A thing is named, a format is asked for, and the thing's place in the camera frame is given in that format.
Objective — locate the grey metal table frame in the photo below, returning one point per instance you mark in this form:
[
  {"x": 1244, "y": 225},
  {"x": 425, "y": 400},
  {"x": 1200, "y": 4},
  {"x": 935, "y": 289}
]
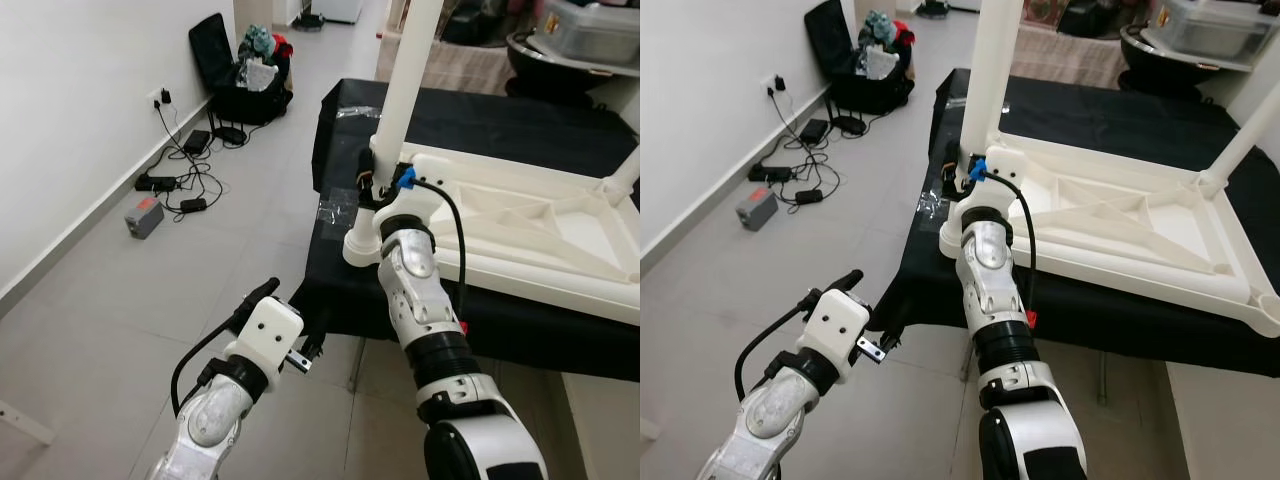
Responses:
[
  {"x": 353, "y": 365},
  {"x": 1101, "y": 380}
]

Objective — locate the white appliance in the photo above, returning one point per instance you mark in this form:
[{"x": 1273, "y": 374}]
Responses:
[{"x": 341, "y": 10}]

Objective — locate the white wall socket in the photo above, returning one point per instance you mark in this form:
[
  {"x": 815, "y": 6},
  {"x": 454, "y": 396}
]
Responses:
[
  {"x": 774, "y": 86},
  {"x": 160, "y": 98}
]

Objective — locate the clear grey storage box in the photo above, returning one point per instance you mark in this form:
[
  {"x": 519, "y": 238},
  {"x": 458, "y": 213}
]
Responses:
[
  {"x": 1215, "y": 30},
  {"x": 595, "y": 35}
]

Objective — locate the teal cloth bundle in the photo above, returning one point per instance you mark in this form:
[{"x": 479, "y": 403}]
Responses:
[
  {"x": 254, "y": 42},
  {"x": 877, "y": 27}
]

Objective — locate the black open suitcase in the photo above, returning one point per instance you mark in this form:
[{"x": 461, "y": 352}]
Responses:
[
  {"x": 210, "y": 50},
  {"x": 828, "y": 40}
]

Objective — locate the grey box with red label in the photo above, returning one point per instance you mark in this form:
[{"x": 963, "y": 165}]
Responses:
[
  {"x": 756, "y": 209},
  {"x": 144, "y": 218}
]

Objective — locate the white plastic table leg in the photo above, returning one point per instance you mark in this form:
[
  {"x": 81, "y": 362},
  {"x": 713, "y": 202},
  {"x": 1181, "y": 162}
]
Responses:
[
  {"x": 990, "y": 70},
  {"x": 415, "y": 70},
  {"x": 1245, "y": 140},
  {"x": 628, "y": 170}
]

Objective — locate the black shoe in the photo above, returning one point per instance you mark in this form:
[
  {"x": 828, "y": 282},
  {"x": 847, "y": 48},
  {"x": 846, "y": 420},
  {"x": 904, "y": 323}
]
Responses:
[
  {"x": 310, "y": 20},
  {"x": 933, "y": 7}
]

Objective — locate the white plastic table top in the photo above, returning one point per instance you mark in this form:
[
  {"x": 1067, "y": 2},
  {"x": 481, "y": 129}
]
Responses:
[
  {"x": 1150, "y": 240},
  {"x": 560, "y": 250}
]

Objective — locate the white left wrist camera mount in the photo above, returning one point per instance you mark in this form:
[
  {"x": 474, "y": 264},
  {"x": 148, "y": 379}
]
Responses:
[
  {"x": 835, "y": 325},
  {"x": 265, "y": 335}
]

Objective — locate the black power strip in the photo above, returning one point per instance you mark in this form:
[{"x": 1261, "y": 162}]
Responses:
[
  {"x": 156, "y": 183},
  {"x": 771, "y": 173}
]

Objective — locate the red cloth bundle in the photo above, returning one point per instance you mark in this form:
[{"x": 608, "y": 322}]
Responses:
[
  {"x": 281, "y": 46},
  {"x": 904, "y": 33}
]

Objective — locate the beige cloth covered stand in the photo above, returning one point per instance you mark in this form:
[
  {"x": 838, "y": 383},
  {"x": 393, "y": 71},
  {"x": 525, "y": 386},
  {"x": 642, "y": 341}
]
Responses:
[
  {"x": 460, "y": 70},
  {"x": 1070, "y": 60}
]

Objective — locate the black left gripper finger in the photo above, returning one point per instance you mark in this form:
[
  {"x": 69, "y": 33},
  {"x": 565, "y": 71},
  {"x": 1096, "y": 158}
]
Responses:
[
  {"x": 888, "y": 322},
  {"x": 845, "y": 283},
  {"x": 314, "y": 330},
  {"x": 262, "y": 295}
]

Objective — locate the large black wok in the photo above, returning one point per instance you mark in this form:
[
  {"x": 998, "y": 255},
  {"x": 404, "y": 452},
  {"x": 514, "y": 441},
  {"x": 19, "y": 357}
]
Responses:
[
  {"x": 1170, "y": 75},
  {"x": 560, "y": 85}
]

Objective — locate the black plastic bag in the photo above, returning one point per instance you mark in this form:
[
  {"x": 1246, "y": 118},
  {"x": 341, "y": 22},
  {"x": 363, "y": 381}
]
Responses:
[
  {"x": 465, "y": 20},
  {"x": 1084, "y": 15}
]

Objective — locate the black oval device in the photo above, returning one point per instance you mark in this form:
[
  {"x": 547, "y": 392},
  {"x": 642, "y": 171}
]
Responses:
[
  {"x": 231, "y": 135},
  {"x": 848, "y": 125}
]

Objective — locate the black tablecloth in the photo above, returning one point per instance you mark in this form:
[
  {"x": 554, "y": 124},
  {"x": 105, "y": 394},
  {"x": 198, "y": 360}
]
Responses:
[
  {"x": 500, "y": 130},
  {"x": 1100, "y": 110}
]

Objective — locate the black power adapter brick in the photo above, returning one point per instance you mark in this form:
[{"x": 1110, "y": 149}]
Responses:
[
  {"x": 814, "y": 130},
  {"x": 198, "y": 141}
]

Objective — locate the white plastic packet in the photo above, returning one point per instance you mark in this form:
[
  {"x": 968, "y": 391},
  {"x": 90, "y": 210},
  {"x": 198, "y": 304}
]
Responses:
[
  {"x": 258, "y": 77},
  {"x": 880, "y": 64}
]

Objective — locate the small black power adapter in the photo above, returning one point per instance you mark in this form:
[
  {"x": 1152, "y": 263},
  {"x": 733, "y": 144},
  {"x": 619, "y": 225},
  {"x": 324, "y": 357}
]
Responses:
[
  {"x": 193, "y": 205},
  {"x": 808, "y": 195}
]

